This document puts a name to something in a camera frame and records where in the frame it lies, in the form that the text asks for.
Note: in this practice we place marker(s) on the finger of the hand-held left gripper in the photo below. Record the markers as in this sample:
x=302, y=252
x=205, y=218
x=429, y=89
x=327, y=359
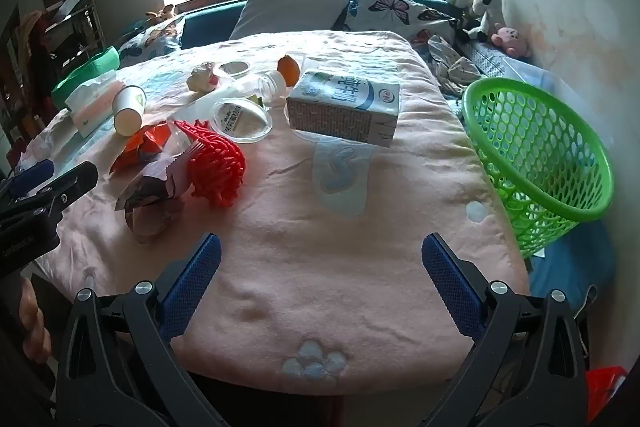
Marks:
x=75, y=181
x=32, y=174

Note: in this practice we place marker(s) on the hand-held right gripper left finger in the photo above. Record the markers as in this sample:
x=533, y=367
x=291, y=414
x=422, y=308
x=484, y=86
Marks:
x=192, y=287

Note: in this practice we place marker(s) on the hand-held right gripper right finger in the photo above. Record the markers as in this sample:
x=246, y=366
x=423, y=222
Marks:
x=452, y=287

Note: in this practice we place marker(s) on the brown snack wrapper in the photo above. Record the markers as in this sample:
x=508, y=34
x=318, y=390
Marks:
x=145, y=207

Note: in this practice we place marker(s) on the orange snack wrapper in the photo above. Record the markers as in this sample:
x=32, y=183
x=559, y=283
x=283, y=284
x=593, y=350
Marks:
x=145, y=142

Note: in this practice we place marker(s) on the white paper cup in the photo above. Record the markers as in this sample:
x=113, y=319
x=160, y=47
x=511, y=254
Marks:
x=127, y=107

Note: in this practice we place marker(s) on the red spiky plastic brush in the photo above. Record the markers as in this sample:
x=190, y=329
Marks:
x=220, y=167

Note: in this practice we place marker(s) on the green plastic basket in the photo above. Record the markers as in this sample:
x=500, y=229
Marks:
x=500, y=142

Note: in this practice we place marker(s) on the clear plastic lid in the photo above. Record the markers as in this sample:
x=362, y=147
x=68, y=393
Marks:
x=240, y=119

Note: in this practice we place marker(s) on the clear plastic bottle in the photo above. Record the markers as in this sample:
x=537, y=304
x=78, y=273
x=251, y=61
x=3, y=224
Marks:
x=250, y=89

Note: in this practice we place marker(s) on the milk carton box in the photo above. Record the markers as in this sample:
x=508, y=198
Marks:
x=340, y=107

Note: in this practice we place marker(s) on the orange peel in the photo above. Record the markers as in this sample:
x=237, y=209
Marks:
x=289, y=69

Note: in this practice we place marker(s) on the person's left hand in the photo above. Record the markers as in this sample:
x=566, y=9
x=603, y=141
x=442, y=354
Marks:
x=32, y=322

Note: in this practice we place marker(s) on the tissue pack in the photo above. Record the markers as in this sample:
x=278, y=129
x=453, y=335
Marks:
x=90, y=107

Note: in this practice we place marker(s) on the pink blanket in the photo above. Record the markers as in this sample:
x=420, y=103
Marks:
x=350, y=232

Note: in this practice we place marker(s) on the green basin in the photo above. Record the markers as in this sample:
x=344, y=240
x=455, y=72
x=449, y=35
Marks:
x=95, y=62

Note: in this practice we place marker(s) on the red dark clothes pile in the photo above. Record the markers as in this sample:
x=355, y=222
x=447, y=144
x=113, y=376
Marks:
x=35, y=42

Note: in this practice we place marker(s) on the metal shelf rack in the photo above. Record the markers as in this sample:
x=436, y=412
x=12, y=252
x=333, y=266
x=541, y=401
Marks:
x=75, y=27

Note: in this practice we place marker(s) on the small butterfly print pillow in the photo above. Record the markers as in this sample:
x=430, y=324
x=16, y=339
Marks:
x=150, y=42

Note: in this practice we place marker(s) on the crumpled pink wrapper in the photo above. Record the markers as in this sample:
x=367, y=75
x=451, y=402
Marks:
x=202, y=78

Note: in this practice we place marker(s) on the red plastic item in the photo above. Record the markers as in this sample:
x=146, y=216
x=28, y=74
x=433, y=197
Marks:
x=602, y=387

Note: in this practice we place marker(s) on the small orange plush toy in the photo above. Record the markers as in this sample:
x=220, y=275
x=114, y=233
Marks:
x=162, y=13

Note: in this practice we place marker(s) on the clear plastic cup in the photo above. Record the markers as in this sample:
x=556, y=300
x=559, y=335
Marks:
x=235, y=69

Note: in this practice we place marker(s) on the beige patterned cloth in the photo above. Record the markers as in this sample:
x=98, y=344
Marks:
x=452, y=67

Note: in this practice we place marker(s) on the clear plastic storage box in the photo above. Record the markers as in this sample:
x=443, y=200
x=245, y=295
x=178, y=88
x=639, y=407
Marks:
x=540, y=77

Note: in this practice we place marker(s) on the grey dotted cloth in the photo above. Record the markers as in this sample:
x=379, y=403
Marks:
x=487, y=59

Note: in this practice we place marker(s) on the pink plush toy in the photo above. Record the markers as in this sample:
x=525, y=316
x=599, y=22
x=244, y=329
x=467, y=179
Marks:
x=510, y=39

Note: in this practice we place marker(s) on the grey pillow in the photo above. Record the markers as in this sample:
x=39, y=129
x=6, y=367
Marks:
x=290, y=7

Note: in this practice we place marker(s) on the cow plush toy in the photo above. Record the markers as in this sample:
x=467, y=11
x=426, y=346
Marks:
x=487, y=9

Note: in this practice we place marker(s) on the large butterfly print pillow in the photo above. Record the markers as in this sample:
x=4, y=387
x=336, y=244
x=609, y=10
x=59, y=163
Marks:
x=395, y=12

